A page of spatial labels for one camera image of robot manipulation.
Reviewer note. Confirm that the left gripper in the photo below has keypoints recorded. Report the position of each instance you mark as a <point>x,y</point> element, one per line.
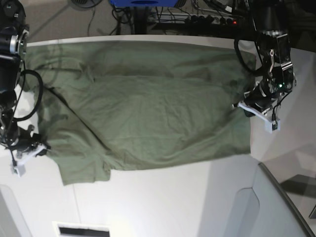
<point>263,101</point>

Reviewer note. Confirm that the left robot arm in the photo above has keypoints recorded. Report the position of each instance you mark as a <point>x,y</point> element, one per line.
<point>270,30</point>

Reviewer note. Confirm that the black power strip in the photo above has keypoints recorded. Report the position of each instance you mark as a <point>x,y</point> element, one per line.
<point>175,18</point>

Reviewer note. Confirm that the green t-shirt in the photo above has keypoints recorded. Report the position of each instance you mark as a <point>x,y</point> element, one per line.
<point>135,105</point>

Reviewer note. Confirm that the blue box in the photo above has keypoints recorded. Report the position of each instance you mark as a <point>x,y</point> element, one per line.
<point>143,3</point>

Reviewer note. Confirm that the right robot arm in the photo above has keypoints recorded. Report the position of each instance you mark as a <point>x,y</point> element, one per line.
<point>14,33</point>

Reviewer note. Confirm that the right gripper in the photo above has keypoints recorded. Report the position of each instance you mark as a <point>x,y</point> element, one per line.
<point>23,146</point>

